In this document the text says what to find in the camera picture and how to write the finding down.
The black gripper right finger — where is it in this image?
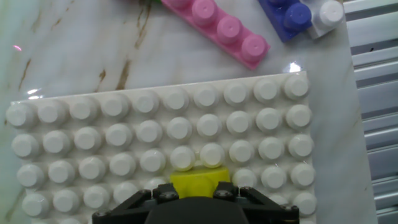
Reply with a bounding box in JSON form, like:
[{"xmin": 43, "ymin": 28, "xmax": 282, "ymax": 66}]
[{"xmin": 214, "ymin": 182, "xmax": 299, "ymax": 224}]

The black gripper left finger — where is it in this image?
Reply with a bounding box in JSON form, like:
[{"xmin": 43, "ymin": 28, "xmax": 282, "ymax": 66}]
[{"xmin": 92, "ymin": 182, "xmax": 180, "ymax": 224}]

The yellow two-stud block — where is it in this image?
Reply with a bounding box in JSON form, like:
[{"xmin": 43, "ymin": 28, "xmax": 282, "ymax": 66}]
[{"xmin": 170, "ymin": 166, "xmax": 231, "ymax": 199}]

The white studded baseplate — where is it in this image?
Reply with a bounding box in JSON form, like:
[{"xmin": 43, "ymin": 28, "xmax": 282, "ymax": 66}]
[{"xmin": 4, "ymin": 70, "xmax": 318, "ymax": 224}]

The white marble pattern board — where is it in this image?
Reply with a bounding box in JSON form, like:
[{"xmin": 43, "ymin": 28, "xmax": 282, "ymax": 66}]
[{"xmin": 0, "ymin": 0, "xmax": 379, "ymax": 224}]

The light pink four-stud block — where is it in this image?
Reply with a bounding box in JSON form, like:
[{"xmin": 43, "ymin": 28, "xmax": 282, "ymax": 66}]
[{"xmin": 160, "ymin": 0, "xmax": 271, "ymax": 71}]

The purple two-stud block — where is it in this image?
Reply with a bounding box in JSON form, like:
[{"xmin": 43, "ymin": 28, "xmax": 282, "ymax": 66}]
[{"xmin": 257, "ymin": 0, "xmax": 313, "ymax": 44}]

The white four-stud block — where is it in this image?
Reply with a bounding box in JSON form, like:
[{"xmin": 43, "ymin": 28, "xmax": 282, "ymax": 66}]
[{"xmin": 303, "ymin": 0, "xmax": 345, "ymax": 40}]

